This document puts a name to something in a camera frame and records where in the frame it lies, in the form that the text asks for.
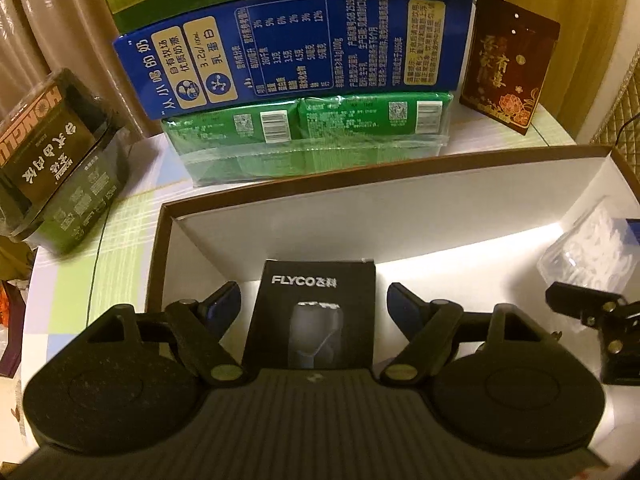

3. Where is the clear plastic bag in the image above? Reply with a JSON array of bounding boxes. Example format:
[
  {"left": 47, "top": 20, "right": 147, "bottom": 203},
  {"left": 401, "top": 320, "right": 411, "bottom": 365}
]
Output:
[{"left": 537, "top": 197, "right": 640, "bottom": 307}]

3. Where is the beige curtain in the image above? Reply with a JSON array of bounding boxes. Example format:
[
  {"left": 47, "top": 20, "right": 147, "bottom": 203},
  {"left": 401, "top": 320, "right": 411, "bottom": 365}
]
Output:
[{"left": 0, "top": 0, "right": 123, "bottom": 126}]

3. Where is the dark red gift box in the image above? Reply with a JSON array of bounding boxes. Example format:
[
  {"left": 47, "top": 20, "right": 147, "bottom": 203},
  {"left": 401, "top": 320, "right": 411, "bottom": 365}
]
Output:
[{"left": 458, "top": 0, "right": 562, "bottom": 137}]

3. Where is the dark green food container pack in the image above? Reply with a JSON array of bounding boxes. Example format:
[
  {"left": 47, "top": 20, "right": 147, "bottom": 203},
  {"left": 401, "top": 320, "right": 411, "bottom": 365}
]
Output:
[{"left": 0, "top": 67, "right": 133, "bottom": 257}]

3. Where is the dark wooden box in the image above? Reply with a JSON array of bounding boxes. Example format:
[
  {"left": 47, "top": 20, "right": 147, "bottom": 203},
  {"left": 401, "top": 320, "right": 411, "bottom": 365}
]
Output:
[{"left": 0, "top": 280, "right": 32, "bottom": 382}]

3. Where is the brown cardboard box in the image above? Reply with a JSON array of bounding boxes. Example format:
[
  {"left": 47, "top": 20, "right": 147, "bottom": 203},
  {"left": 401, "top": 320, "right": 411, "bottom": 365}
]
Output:
[{"left": 144, "top": 144, "right": 640, "bottom": 456}]

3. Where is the black shaver box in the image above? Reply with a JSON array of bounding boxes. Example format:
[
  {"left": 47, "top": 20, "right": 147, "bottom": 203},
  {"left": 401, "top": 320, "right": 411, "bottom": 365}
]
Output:
[{"left": 243, "top": 258, "right": 377, "bottom": 372}]

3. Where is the blue milk carton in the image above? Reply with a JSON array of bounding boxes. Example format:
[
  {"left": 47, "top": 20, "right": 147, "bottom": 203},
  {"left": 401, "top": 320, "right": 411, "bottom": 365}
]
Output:
[{"left": 112, "top": 0, "right": 477, "bottom": 122}]

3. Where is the shrink-wrapped green carton pack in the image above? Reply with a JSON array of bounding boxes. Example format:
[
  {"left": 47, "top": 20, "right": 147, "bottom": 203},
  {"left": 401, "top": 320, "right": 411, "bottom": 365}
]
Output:
[{"left": 159, "top": 90, "right": 456, "bottom": 189}]

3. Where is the chair with quilted cover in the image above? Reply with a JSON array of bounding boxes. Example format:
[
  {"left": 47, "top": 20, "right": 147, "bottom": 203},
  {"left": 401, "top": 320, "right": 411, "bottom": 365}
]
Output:
[{"left": 589, "top": 74, "right": 640, "bottom": 162}]

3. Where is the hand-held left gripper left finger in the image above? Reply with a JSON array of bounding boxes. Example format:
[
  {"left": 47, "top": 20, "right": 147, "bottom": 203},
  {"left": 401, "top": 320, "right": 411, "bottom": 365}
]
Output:
[{"left": 85, "top": 281, "right": 247, "bottom": 387}]

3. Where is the yellow curtain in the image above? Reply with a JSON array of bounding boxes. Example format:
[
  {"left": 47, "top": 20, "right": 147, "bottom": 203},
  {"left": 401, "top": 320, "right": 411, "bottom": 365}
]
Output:
[{"left": 492, "top": 0, "right": 640, "bottom": 146}]

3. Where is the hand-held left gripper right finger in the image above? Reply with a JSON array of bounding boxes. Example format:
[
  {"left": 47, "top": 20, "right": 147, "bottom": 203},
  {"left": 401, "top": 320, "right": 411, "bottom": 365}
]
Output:
[{"left": 380, "top": 282, "right": 552, "bottom": 387}]

